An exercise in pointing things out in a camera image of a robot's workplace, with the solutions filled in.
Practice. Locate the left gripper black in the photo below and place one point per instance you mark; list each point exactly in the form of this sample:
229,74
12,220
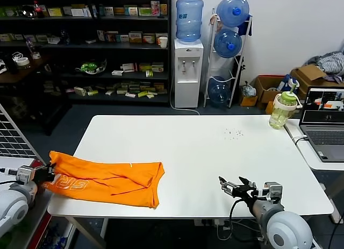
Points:
44,176

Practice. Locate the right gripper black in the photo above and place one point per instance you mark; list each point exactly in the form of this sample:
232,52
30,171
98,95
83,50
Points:
250,196

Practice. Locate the orange t-shirt with white print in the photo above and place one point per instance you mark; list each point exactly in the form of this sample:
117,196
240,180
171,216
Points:
107,181

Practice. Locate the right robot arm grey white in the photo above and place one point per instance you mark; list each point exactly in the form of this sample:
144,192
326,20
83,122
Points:
279,224

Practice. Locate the pile of striped clothes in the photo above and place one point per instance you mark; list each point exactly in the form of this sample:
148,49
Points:
329,62

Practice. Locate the white power strip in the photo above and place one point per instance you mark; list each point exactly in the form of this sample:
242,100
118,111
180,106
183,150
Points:
212,222

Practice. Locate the white side table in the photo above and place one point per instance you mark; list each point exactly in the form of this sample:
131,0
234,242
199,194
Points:
298,149

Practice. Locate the clear bottle with green lid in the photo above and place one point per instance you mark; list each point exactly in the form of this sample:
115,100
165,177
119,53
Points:
279,114

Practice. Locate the small yellow cardboard box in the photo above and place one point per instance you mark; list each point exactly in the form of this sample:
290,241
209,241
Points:
249,101

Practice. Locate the open cardboard box red rim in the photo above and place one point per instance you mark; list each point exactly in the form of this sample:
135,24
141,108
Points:
265,94

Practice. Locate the grey plastic bag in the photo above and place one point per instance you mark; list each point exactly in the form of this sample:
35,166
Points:
249,90

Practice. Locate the blue water jug lying sideways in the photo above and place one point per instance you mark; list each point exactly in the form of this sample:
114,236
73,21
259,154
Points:
219,91
233,11
227,43

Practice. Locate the grey open laptop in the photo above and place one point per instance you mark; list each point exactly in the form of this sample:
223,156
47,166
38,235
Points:
325,136

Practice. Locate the dark brown wooden table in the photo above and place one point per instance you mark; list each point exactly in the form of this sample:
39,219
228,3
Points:
24,72

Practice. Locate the glass bowl with green contents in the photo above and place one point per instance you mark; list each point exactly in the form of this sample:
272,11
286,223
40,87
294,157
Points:
90,67

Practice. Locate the white tape roll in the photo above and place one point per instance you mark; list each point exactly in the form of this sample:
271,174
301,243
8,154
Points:
21,61

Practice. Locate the black object beside rack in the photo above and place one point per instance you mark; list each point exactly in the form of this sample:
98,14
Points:
240,71

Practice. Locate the white metal jug rack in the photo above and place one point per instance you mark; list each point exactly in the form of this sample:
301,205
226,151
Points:
237,71

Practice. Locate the white water dispenser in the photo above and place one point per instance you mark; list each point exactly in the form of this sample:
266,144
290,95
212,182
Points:
188,77

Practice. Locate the small clear plastic bottle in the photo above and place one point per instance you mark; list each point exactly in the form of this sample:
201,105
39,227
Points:
33,48

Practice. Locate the black shelf unit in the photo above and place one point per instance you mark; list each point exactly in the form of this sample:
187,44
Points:
80,47

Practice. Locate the large brown cardboard box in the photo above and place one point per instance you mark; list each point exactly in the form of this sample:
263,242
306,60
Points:
309,74

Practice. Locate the box with orange label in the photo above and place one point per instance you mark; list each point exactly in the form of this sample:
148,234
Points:
135,37

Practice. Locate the cola bottle red label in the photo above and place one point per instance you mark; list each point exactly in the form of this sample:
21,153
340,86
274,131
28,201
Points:
38,11

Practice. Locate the white paper cup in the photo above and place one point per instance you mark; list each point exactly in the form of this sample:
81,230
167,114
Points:
163,42

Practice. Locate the upright blue water jug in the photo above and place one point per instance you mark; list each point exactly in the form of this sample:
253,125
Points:
189,20

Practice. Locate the pink box on shelf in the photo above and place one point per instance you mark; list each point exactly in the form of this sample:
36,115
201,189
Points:
155,8

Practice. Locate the left wrist camera box silver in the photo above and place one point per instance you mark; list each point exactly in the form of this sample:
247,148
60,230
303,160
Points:
25,174

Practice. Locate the wrist camera box silver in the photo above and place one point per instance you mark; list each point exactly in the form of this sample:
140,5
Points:
272,192
25,174

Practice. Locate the right wrist camera box silver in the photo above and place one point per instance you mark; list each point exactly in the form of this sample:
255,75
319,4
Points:
272,192

